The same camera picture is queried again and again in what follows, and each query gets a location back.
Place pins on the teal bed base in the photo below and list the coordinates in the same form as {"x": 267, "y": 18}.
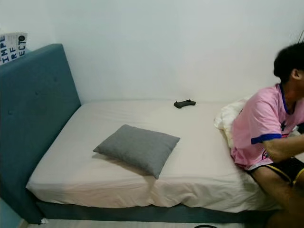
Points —
{"x": 147, "y": 213}

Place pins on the white sheeted mattress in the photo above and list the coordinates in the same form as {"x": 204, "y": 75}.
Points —
{"x": 194, "y": 161}

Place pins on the teal upholstered bed headboard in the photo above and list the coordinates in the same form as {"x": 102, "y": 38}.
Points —
{"x": 33, "y": 118}

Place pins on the white crumpled bed pillow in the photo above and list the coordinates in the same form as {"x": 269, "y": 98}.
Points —
{"x": 225, "y": 118}

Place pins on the person in pink shirt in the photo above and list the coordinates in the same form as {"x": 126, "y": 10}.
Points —
{"x": 263, "y": 123}

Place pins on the black game controller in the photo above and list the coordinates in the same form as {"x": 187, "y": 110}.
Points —
{"x": 184, "y": 103}

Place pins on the grey square pillow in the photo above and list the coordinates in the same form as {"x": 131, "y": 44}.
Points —
{"x": 137, "y": 147}

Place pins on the white poster with blue letters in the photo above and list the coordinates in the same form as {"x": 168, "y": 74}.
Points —
{"x": 13, "y": 47}

